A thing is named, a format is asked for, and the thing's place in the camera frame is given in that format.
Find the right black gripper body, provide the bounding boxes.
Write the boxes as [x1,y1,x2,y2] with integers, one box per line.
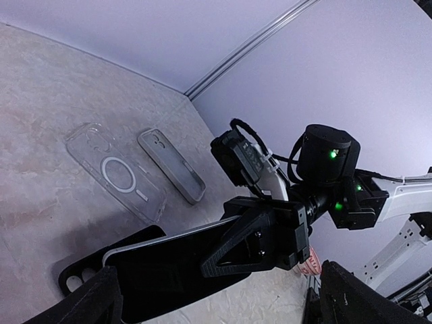
[223,196,310,270]

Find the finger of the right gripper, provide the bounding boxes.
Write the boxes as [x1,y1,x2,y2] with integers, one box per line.
[200,209,273,277]

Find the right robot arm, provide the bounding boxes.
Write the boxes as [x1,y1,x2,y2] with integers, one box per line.
[200,119,431,289]

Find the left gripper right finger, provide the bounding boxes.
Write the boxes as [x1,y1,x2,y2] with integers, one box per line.
[320,261,428,324]

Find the right aluminium frame post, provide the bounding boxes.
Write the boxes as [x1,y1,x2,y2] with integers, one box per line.
[184,0,319,101]

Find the right camera cable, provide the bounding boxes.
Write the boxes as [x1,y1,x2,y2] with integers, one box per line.
[229,117,298,183]

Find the red white patterned bowl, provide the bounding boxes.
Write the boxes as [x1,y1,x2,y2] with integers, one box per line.
[293,246,322,277]

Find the black phone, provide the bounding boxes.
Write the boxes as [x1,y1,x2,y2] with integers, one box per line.
[103,217,248,323]

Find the white translucent phone case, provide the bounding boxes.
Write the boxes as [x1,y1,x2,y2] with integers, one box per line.
[137,128,206,205]

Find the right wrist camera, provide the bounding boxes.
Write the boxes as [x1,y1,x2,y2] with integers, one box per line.
[211,130,286,191]

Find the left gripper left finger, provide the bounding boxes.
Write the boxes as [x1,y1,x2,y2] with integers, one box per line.
[27,266,122,324]

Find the clear phone case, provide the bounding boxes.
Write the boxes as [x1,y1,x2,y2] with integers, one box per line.
[65,123,167,223]

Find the black phone case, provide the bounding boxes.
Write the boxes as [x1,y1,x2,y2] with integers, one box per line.
[58,225,166,297]

